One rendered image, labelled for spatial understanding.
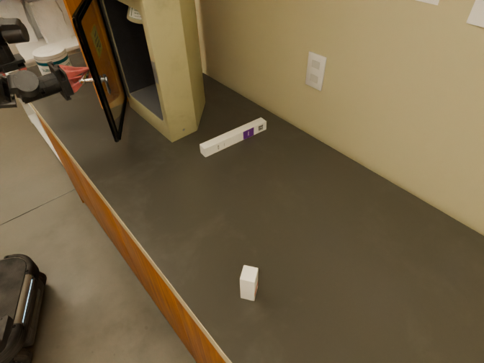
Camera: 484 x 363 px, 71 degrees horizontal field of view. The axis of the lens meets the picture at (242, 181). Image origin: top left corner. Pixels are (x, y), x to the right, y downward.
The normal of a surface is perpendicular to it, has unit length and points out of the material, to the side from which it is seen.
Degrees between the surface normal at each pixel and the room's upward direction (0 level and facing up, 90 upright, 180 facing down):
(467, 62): 90
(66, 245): 0
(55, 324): 0
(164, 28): 90
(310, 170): 0
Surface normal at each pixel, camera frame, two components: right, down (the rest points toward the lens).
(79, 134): -0.02, -0.72
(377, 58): -0.76, 0.47
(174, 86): 0.65, 0.52
